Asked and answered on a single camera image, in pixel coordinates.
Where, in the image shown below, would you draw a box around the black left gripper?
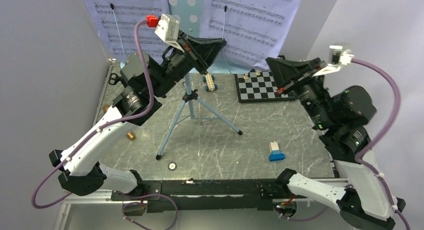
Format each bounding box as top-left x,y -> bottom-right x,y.
151,30 -> 227,98

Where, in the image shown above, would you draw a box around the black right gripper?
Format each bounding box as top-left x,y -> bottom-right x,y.
267,55 -> 337,129

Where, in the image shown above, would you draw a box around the light blue music stand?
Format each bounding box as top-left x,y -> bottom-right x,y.
109,0 -> 253,161

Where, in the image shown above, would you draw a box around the sheet music page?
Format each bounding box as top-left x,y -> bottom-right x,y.
199,0 -> 302,70

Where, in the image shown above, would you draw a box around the gold microphone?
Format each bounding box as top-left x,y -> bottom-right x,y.
102,104 -> 136,141

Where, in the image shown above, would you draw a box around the black microphone stand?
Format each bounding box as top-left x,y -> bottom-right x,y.
108,73 -> 121,86

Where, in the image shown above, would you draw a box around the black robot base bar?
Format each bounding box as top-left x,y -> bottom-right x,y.
110,178 -> 309,213

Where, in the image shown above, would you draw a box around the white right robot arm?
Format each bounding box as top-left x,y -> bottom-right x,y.
266,57 -> 406,229

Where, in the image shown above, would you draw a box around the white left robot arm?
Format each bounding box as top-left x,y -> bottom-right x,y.
49,32 -> 226,200

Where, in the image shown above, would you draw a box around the black white chessboard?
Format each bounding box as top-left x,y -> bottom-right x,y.
234,69 -> 297,103

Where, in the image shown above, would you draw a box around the blue white toy brick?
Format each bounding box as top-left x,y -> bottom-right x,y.
268,141 -> 286,162

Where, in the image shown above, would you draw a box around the sheet music pages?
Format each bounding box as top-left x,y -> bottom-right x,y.
82,0 -> 169,62

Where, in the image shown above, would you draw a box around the small round table insert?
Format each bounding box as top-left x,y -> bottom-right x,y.
168,162 -> 177,171

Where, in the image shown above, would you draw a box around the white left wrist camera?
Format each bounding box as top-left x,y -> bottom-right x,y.
145,14 -> 183,51

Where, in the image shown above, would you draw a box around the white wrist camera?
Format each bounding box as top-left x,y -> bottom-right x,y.
313,43 -> 355,77
145,14 -> 183,51

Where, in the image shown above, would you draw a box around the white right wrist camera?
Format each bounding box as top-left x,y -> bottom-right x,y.
313,43 -> 355,77

